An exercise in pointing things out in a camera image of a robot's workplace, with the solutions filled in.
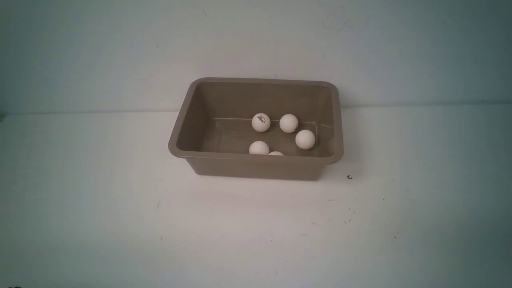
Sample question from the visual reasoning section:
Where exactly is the white ping-pong ball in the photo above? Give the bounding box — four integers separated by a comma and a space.
268, 151, 284, 156
279, 114, 299, 134
251, 113, 271, 132
249, 141, 270, 155
296, 129, 316, 150

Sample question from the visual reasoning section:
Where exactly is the tan plastic bin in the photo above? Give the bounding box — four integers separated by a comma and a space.
168, 77, 344, 181

